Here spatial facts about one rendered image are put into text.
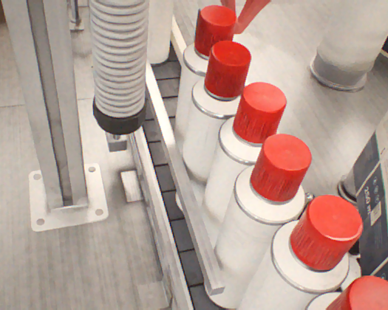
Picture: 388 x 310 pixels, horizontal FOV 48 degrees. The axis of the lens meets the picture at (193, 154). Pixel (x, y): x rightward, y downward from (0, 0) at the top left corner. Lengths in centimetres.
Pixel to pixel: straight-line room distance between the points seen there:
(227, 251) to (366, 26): 39
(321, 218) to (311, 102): 41
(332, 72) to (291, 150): 41
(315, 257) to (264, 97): 12
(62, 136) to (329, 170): 32
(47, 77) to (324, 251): 27
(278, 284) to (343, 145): 35
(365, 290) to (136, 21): 18
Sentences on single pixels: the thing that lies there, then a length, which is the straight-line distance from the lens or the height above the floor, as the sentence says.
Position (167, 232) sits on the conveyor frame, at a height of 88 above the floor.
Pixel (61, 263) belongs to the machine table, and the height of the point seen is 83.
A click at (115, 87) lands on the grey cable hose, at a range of 26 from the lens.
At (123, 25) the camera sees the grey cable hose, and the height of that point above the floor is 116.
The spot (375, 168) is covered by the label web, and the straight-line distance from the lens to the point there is 48.
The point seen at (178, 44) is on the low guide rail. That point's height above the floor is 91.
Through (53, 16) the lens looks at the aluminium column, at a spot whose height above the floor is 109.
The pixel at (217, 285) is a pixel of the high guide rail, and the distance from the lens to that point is 36.
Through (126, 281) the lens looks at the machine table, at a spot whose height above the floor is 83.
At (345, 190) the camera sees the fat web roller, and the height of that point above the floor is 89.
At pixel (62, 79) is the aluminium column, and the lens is 40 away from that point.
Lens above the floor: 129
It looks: 49 degrees down
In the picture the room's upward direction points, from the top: 11 degrees clockwise
